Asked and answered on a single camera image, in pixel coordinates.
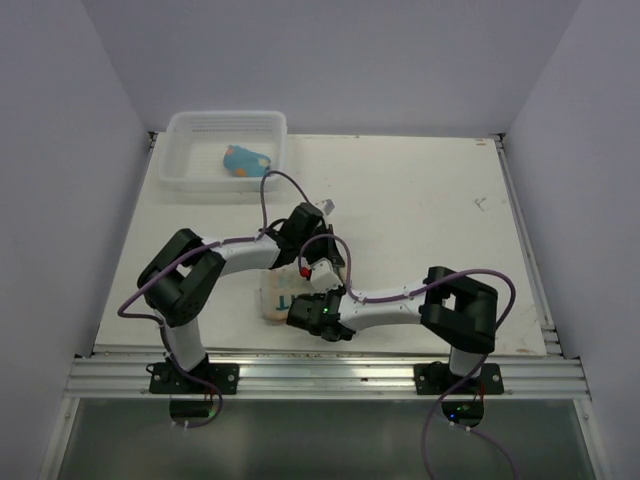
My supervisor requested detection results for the aluminium right side rail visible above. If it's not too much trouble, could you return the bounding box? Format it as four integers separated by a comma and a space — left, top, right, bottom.
491, 133, 565, 359

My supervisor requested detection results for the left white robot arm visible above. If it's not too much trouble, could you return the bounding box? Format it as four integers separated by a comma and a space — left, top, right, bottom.
137, 202, 346, 393

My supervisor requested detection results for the aluminium front rail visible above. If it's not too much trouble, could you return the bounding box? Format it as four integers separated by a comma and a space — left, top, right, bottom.
64, 349, 590, 400

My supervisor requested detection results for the blue polka dot towel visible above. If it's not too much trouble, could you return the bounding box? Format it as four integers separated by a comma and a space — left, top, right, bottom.
223, 145, 271, 178

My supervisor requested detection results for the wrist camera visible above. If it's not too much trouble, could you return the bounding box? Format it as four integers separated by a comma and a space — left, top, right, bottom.
299, 258, 344, 293
314, 199, 335, 216

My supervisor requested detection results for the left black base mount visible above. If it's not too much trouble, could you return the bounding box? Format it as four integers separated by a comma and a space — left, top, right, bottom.
145, 359, 240, 395

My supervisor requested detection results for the aluminium rail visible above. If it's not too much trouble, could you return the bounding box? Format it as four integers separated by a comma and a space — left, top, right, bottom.
64, 349, 590, 400
491, 133, 565, 359

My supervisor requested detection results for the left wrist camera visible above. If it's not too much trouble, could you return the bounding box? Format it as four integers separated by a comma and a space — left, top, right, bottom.
314, 199, 335, 216

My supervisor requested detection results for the white plastic basket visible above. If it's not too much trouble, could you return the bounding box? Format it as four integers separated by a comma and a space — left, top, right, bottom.
158, 110, 287, 193

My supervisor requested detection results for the rabbit print towel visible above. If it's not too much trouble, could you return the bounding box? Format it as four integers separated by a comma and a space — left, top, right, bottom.
258, 265, 327, 324

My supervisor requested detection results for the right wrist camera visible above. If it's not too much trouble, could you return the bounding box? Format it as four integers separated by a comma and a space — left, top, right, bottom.
299, 258, 344, 293

